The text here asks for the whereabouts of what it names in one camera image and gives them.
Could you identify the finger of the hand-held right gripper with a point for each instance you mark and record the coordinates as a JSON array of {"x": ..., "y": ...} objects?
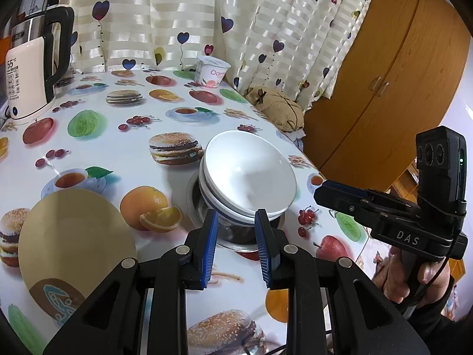
[
  {"x": 343, "y": 203},
  {"x": 354, "y": 191}
]

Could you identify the large white bowl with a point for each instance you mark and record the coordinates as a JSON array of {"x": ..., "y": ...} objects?
[{"x": 251, "y": 173}]

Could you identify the person's right hand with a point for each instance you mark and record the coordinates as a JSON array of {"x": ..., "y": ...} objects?
[{"x": 393, "y": 277}]

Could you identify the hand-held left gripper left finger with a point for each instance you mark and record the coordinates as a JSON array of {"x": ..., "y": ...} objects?
[{"x": 210, "y": 247}]

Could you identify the beige plate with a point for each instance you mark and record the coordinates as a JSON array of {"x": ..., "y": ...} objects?
[{"x": 74, "y": 240}]

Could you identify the steel bowl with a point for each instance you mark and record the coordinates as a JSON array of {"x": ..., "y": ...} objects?
[{"x": 236, "y": 233}]

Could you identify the white yogurt cup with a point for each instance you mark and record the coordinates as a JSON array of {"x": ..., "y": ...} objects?
[{"x": 211, "y": 70}]

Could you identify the person's right forearm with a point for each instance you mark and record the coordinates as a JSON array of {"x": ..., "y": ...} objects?
[{"x": 432, "y": 329}]

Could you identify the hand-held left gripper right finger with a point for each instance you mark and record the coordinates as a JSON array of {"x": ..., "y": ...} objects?
[{"x": 263, "y": 247}]

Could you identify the striped heart print curtain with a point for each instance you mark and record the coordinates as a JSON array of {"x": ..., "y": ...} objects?
[{"x": 221, "y": 18}]

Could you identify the food print tablecloth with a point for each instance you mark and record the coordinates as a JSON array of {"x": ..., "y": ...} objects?
[{"x": 111, "y": 125}]

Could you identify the white bowl with blue stripe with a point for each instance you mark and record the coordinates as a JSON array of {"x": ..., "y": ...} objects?
[{"x": 214, "y": 201}]

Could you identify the wooden wardrobe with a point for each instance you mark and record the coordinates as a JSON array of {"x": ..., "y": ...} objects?
[{"x": 388, "y": 63}]

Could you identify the brown burlap bag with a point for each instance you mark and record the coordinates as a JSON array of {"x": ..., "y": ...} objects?
[{"x": 275, "y": 107}]

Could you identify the white electric kettle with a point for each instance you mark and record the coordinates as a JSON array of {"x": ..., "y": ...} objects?
[{"x": 27, "y": 74}]

